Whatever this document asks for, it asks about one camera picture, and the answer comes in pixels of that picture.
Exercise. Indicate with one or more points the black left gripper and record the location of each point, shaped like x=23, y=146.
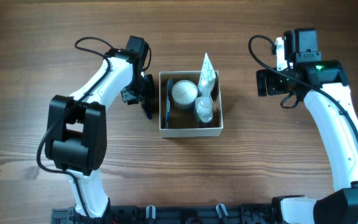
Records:
x=150, y=91

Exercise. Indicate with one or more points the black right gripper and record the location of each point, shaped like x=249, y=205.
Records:
x=270, y=78

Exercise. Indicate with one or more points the blue disposable razor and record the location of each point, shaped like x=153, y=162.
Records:
x=147, y=108

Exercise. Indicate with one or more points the blue white toothbrush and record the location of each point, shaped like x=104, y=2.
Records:
x=169, y=89

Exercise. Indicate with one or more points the cotton swab tub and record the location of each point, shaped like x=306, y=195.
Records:
x=184, y=94

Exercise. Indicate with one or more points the white bamboo print tube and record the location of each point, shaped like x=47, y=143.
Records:
x=207, y=76

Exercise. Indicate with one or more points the clear bottle with cap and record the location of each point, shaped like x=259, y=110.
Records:
x=204, y=109

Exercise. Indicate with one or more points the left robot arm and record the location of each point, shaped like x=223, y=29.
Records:
x=75, y=141

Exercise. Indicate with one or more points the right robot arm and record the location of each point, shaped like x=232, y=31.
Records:
x=323, y=86

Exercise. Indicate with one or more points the white cardboard box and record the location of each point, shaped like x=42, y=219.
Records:
x=181, y=123

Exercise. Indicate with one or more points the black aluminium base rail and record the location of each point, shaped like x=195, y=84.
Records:
x=241, y=214

